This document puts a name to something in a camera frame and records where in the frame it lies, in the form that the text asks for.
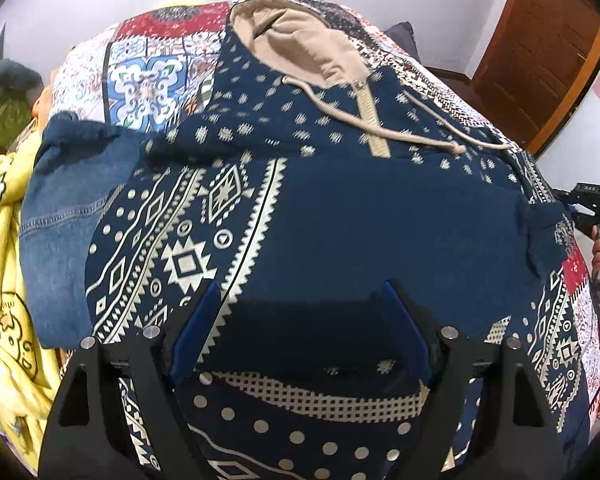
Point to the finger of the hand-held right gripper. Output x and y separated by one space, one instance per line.
562 196

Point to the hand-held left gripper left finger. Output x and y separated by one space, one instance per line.
200 330

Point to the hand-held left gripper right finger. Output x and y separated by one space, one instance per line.
400 330

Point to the navy patterned hoodie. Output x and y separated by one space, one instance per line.
360 210

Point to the brown wooden door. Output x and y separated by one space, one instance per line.
540 45

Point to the blue denim jeans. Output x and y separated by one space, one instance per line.
65 210

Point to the yellow cartoon blanket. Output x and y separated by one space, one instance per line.
5 280

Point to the dark blue pillow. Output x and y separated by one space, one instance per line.
402 37

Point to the patchwork printed bed cover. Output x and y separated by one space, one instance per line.
150 75

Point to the green cloth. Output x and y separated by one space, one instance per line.
2 125

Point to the grey plush item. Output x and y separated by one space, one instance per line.
7 75

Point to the yellow fuzzy item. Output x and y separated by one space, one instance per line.
175 4

